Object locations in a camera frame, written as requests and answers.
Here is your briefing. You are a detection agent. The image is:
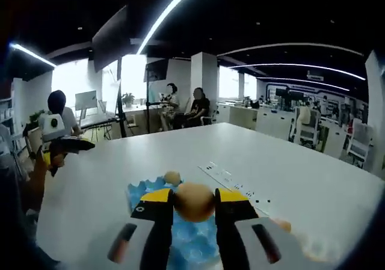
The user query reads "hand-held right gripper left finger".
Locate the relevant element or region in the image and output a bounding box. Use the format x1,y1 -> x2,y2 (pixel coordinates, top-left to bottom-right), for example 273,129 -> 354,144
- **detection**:
106,188 -> 176,270

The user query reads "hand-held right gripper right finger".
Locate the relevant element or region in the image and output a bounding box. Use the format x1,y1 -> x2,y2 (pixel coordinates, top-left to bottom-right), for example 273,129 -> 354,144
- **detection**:
214,187 -> 297,270

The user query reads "blue egg tray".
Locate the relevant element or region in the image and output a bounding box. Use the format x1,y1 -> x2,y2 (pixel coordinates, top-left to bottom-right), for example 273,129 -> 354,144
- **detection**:
126,175 -> 223,266

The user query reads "person's left hand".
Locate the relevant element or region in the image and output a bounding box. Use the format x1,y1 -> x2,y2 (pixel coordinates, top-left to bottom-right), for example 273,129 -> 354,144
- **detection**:
50,152 -> 66,168

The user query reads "small green plant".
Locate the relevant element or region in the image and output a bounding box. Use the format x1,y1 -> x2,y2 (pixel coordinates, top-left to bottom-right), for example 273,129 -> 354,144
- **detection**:
28,109 -> 46,126

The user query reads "black desk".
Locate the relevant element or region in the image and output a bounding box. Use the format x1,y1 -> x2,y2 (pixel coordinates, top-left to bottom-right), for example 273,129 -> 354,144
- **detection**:
78,115 -> 121,131

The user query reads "white desktop monitor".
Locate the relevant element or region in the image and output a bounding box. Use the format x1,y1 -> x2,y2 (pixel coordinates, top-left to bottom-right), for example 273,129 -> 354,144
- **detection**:
74,90 -> 99,119

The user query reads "white bookshelf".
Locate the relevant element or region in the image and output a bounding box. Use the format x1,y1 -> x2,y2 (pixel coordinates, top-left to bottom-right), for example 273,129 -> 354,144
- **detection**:
0,97 -> 16,153

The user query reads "black tripod stand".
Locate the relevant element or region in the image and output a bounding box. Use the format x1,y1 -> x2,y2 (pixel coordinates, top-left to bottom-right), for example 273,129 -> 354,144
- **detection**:
115,56 -> 129,138
145,58 -> 169,134

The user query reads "small windowsill plant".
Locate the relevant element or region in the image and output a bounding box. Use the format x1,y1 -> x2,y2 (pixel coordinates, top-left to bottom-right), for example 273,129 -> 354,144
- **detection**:
122,92 -> 136,108

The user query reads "long ceiling light strip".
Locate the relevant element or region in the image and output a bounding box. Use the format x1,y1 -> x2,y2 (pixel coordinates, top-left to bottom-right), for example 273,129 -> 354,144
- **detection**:
10,43 -> 57,69
137,0 -> 205,55

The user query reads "white power socket strip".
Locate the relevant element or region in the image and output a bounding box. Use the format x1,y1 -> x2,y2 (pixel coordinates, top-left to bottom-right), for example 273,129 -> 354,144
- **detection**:
197,161 -> 271,212

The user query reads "white table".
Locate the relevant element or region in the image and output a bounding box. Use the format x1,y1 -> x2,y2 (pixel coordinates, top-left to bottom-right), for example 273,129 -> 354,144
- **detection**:
34,121 -> 384,268

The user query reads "black hanging panel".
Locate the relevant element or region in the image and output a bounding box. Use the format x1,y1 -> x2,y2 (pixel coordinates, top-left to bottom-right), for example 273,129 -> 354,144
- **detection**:
91,4 -> 129,73

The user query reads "white office chair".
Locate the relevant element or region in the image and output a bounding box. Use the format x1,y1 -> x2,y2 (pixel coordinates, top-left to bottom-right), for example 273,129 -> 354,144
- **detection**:
200,109 -> 218,126
345,118 -> 375,164

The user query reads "beige backed office chair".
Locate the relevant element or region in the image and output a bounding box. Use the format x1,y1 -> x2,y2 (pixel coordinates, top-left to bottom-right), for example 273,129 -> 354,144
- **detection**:
293,105 -> 320,147

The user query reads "white square pillar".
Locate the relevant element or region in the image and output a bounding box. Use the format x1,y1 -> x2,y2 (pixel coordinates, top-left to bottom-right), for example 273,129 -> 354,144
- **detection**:
191,52 -> 219,126

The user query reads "ceiling air conditioner unit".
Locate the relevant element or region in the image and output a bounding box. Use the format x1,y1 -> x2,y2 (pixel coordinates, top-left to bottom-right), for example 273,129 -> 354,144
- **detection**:
306,70 -> 325,82

